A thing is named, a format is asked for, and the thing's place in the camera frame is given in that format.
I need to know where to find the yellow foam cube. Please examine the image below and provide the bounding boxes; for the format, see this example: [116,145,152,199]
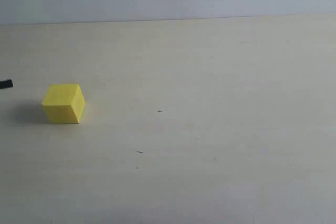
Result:
[41,84,86,124]

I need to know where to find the black and white marker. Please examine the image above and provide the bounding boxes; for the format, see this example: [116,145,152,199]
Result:
[0,79,13,89]

